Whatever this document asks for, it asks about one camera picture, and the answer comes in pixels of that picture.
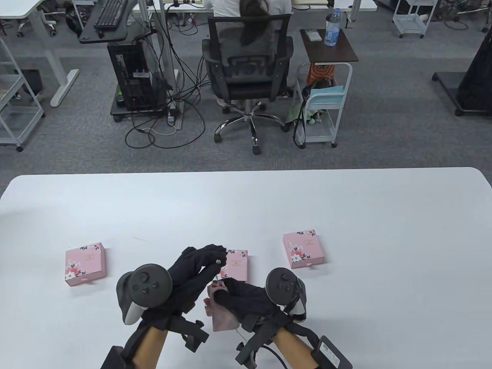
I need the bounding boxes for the person's right hand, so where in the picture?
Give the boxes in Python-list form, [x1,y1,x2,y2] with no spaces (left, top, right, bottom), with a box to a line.
[213,278,293,333]

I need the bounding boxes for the person's left hand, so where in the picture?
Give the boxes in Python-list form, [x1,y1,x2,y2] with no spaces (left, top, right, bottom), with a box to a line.
[136,244,227,331]

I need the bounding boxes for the silver chain necklace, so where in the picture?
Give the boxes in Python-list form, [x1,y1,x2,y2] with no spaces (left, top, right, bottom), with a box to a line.
[213,258,247,343]

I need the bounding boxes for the pink floral jewelry box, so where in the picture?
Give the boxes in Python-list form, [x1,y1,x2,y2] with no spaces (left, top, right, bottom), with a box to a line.
[223,249,248,285]
[283,230,327,269]
[65,242,107,288]

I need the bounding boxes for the black VR controller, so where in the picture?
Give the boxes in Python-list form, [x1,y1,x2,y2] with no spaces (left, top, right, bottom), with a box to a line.
[116,263,173,326]
[265,267,307,321]

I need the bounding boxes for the person's right forearm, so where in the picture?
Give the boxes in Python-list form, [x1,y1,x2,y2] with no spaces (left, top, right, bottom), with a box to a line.
[273,327,319,369]

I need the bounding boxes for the person's left forearm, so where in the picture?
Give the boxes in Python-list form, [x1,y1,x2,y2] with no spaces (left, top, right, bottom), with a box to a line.
[133,327,168,369]

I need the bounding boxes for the black labelled wrist sensor box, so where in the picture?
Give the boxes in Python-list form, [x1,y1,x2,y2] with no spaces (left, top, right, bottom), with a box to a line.
[311,336,353,369]

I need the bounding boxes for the black wheeled computer platform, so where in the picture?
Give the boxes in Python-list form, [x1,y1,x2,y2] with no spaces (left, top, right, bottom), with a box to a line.
[110,85,170,123]

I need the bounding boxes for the green bag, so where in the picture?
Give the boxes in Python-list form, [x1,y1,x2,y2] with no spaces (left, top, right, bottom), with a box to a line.
[286,103,308,124]

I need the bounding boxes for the black mesh office chair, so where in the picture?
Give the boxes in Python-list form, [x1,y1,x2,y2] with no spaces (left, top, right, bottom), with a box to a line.
[202,13,294,155]

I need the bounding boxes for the black computer tower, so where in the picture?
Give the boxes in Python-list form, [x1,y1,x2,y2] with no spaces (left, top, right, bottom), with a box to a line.
[107,40,164,112]

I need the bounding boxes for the light blue folder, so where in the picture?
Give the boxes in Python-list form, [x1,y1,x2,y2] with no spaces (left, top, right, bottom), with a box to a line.
[309,85,345,106]

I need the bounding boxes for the white desk with metal legs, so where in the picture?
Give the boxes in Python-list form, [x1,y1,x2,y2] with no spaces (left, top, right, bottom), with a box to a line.
[138,0,377,129]

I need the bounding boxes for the orange patterned bag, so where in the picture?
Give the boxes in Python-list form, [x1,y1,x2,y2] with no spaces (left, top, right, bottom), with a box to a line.
[307,63,337,85]

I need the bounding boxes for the black keyboard tray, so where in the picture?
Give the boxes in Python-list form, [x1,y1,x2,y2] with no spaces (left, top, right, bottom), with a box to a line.
[79,0,139,44]

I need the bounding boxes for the brown side table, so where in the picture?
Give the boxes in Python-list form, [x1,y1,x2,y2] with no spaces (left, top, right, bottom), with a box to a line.
[300,29,359,63]

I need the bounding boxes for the black keyboard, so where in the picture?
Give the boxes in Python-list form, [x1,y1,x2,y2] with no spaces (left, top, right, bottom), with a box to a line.
[93,0,127,30]

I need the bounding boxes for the black backpack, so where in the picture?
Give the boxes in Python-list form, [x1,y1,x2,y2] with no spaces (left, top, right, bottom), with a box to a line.
[65,0,89,38]

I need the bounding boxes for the clear water bottle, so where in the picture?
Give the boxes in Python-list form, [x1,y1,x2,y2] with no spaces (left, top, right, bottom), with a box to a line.
[325,8,342,47]

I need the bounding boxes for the white chair base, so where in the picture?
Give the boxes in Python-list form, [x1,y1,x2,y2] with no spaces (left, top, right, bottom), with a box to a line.
[15,19,58,38]

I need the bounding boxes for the white standing desk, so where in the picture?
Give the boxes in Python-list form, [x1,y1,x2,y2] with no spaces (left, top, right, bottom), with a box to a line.
[0,0,80,107]

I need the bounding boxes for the black floor stand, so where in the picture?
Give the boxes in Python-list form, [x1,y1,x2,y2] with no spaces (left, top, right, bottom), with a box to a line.
[432,35,492,116]

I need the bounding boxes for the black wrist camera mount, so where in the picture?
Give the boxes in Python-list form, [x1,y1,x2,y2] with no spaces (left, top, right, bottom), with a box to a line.
[235,315,293,367]
[169,313,210,353]

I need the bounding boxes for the black floor cables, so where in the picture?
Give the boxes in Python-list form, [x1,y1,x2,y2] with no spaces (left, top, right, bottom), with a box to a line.
[125,23,210,149]

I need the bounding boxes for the white wire rolling cart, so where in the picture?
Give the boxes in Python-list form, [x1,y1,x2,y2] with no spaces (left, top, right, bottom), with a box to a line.
[0,37,46,152]

